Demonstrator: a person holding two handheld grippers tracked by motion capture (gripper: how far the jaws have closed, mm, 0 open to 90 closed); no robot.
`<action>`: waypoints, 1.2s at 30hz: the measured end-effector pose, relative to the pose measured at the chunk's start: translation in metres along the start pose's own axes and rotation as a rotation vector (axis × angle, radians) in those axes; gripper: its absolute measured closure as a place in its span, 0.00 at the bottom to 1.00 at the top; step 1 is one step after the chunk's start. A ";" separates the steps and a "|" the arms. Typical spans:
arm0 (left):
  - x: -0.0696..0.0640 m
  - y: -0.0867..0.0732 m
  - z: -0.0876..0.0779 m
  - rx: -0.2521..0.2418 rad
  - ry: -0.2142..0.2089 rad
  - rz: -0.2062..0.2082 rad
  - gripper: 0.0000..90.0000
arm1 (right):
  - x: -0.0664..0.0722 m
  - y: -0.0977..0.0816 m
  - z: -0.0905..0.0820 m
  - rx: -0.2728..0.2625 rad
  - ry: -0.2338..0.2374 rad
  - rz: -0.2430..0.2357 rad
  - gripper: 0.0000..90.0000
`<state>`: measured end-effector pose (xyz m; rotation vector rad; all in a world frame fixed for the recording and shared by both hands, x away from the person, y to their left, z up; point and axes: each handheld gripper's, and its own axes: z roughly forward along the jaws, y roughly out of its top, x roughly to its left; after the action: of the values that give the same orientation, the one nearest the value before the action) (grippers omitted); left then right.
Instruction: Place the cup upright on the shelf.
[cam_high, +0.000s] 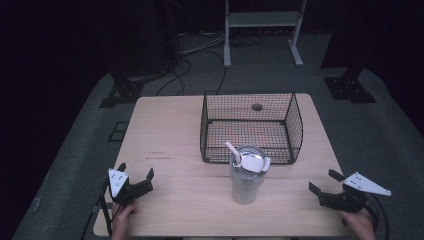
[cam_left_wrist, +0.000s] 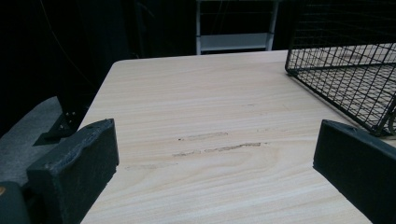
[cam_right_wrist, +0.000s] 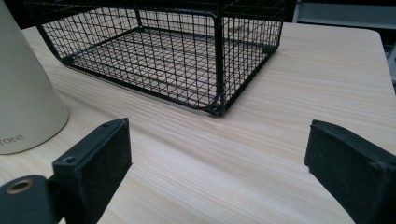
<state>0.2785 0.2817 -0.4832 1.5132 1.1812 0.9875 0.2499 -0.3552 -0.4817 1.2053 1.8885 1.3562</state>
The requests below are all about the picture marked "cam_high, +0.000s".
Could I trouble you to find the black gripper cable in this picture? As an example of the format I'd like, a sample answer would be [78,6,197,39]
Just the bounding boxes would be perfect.
[79,178,115,239]
[365,193,391,235]

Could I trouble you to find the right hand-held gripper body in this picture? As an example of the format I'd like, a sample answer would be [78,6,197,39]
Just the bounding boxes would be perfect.
[317,171,393,214]

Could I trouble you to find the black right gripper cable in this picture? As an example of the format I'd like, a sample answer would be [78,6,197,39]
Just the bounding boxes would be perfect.
[365,193,391,235]

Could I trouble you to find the white drinking straw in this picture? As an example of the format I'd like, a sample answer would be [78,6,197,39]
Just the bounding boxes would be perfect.
[224,140,242,168]

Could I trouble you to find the black wire basket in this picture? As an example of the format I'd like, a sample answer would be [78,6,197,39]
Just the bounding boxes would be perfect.
[199,91,305,165]

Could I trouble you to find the black stand base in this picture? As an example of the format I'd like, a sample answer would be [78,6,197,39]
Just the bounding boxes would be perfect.
[322,65,378,105]
[98,74,145,109]

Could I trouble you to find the white tumbler cup with lid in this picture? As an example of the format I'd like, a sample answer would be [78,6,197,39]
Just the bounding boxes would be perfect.
[228,145,272,206]

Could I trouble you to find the person's left hand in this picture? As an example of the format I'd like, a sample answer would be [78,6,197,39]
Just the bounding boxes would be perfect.
[110,201,140,240]

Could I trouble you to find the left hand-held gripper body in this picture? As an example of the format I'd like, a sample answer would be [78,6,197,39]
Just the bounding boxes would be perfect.
[107,168,155,207]

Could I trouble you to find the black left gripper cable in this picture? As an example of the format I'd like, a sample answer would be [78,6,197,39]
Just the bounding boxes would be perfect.
[79,178,115,239]

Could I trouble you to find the black floor cables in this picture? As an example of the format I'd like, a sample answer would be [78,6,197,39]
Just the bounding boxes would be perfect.
[155,31,264,97]

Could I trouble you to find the person's right hand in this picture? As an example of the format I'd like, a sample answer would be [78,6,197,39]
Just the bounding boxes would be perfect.
[338,207,378,240]

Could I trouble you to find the white metal stand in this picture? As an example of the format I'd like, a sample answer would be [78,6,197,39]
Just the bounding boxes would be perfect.
[223,0,309,69]

